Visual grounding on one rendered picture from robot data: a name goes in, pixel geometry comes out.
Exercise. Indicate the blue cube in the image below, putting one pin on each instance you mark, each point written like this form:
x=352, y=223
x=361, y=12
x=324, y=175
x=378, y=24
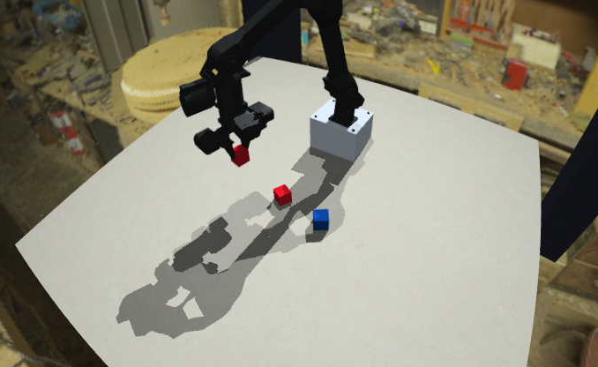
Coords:
x=321, y=219

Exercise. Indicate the red cube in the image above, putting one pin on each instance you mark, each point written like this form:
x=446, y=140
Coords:
x=282, y=195
x=241, y=155

